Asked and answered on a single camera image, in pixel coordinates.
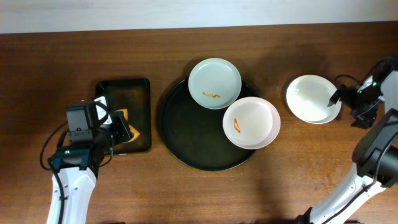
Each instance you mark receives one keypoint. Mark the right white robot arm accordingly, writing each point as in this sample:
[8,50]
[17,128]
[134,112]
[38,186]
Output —
[374,167]

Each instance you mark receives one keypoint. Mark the pale green plate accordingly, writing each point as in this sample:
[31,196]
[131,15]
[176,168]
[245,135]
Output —
[214,83]

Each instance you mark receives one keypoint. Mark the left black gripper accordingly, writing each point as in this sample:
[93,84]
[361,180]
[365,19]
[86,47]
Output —
[123,127]

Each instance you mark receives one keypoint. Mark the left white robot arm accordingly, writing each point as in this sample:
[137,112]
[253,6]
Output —
[93,131]

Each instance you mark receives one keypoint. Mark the round black tray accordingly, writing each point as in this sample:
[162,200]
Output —
[194,134]

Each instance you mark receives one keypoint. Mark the green and yellow sponge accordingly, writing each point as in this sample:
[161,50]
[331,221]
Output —
[133,132]

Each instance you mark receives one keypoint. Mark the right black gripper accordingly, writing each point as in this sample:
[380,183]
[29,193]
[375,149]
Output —
[344,96]

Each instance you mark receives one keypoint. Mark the black rectangular tray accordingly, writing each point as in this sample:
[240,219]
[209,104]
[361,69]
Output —
[134,96]

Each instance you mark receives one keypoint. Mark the pale pink plate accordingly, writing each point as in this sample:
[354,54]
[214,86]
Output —
[251,123]

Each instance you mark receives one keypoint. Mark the white plate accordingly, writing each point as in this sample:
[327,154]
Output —
[308,98]

